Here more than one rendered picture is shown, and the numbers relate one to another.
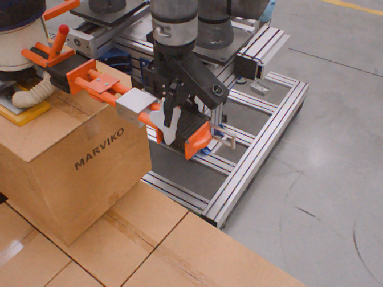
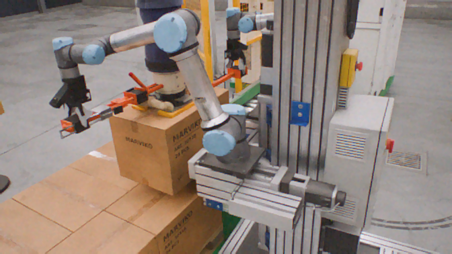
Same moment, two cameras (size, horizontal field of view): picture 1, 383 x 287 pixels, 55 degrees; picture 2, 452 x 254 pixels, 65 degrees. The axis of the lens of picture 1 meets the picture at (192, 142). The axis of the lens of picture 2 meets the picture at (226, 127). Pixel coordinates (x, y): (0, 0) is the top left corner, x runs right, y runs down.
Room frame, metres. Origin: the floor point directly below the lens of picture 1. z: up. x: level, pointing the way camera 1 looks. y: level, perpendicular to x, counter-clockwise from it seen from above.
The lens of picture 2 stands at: (1.09, -1.39, 1.85)
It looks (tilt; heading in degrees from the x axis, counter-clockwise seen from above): 27 degrees down; 86
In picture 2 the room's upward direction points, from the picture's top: 3 degrees counter-clockwise
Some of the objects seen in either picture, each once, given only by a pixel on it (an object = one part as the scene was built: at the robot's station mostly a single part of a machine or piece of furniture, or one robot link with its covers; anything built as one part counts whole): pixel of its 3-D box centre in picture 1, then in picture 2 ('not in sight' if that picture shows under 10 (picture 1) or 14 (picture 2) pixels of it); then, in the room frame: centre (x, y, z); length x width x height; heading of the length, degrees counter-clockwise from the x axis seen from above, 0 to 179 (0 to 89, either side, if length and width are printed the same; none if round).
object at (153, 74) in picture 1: (172, 66); (74, 90); (0.57, 0.04, 1.35); 0.09 x 0.08 x 0.12; 53
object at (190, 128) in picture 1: (182, 132); (74, 123); (0.54, 0.02, 1.20); 0.08 x 0.07 x 0.05; 52
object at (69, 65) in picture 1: (73, 71); (136, 95); (0.76, 0.29, 1.20); 0.10 x 0.08 x 0.06; 142
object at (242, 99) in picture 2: not in sight; (264, 80); (1.74, 2.03, 0.60); 1.60 x 0.10 x 0.09; 53
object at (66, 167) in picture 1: (41, 126); (175, 132); (0.91, 0.51, 0.87); 0.60 x 0.40 x 0.40; 53
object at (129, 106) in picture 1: (137, 107); (101, 113); (0.63, 0.12, 1.20); 0.07 x 0.07 x 0.04; 52
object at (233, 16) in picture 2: not in sight; (233, 19); (1.29, 0.55, 1.50); 0.09 x 0.08 x 0.11; 161
